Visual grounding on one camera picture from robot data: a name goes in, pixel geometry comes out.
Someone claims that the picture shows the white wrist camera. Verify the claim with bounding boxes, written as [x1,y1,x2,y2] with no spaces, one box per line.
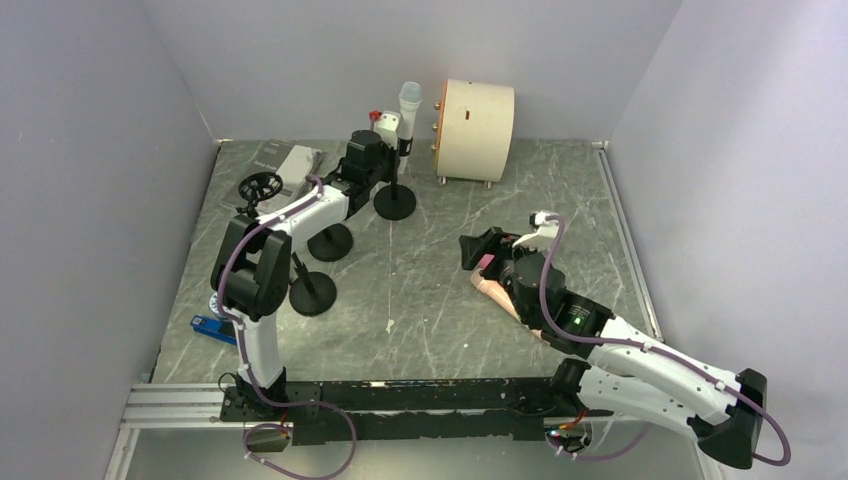
[369,110,402,149]
[512,210,560,251]

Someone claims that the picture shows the pink microphone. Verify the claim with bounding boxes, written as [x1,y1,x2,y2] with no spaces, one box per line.
[478,254,496,269]

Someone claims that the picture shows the grey white booklet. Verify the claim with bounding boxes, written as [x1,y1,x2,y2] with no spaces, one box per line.
[221,139,324,215]

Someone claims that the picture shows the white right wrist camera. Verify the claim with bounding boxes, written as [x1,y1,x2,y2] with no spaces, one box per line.
[512,210,560,251]

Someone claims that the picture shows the black round-base mic stand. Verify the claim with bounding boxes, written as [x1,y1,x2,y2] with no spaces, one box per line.
[373,148,417,221]
[288,253,338,317]
[307,223,354,262]

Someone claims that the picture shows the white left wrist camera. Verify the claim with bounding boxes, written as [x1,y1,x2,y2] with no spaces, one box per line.
[369,110,402,149]

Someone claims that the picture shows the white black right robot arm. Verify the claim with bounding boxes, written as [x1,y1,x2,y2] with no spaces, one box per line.
[459,227,767,470]

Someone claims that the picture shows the peach microphone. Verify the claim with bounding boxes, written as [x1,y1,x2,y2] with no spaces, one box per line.
[470,268,542,340]

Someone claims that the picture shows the black tripod shock-mount stand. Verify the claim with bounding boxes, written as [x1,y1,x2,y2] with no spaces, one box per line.
[236,171,283,218]

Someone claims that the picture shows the cream cylindrical speaker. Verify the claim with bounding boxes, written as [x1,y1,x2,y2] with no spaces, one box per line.
[432,79,515,189]

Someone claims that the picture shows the blue box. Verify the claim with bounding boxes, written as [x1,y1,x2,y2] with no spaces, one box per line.
[190,293,237,346]

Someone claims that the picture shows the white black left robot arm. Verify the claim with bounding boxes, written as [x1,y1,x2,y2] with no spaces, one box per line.
[210,127,407,392]

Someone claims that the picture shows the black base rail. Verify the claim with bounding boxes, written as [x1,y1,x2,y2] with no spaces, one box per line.
[220,377,589,446]

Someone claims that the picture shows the white microphone silver grille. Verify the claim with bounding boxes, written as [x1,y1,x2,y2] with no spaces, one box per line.
[397,81,422,174]

